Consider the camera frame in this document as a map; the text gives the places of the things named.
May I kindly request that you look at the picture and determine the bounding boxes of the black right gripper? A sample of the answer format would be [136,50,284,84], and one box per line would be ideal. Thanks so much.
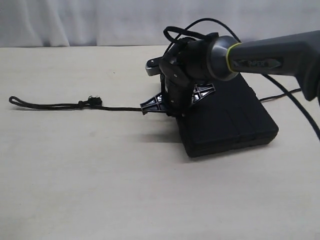
[140,37,216,118]

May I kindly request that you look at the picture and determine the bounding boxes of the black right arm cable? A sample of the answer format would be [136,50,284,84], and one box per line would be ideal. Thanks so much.
[162,17,320,141]

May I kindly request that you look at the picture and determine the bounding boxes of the white backdrop curtain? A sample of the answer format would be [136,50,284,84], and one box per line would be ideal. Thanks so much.
[0,0,320,47]

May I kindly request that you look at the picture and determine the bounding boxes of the black cord with knot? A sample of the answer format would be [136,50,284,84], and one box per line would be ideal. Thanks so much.
[8,88,303,117]

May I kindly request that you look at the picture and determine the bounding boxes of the black plastic carrying case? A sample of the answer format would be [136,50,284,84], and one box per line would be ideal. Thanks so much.
[176,75,279,158]

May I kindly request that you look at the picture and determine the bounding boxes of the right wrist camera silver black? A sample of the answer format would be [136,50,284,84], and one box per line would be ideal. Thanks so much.
[145,56,164,77]

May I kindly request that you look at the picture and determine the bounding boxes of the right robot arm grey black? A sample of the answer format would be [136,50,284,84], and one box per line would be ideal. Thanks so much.
[140,26,320,117]

